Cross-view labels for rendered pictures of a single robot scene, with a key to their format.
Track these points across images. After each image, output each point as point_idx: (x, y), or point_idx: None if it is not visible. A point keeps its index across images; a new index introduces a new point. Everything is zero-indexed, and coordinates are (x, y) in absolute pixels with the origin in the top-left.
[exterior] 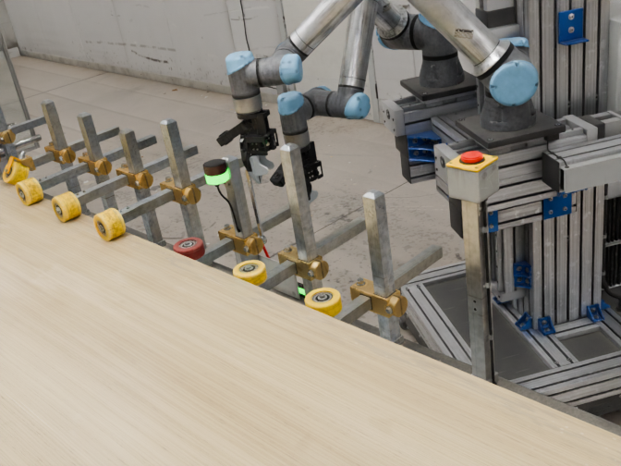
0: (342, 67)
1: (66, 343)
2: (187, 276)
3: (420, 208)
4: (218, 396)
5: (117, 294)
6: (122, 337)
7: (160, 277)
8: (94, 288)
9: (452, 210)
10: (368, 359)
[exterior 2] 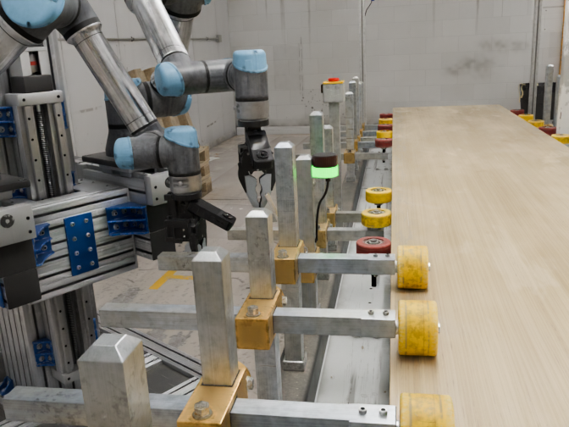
0: (141, 102)
1: (560, 228)
2: (417, 226)
3: None
4: (494, 185)
5: (483, 238)
6: (514, 217)
7: (435, 234)
8: (497, 250)
9: (157, 238)
10: (412, 175)
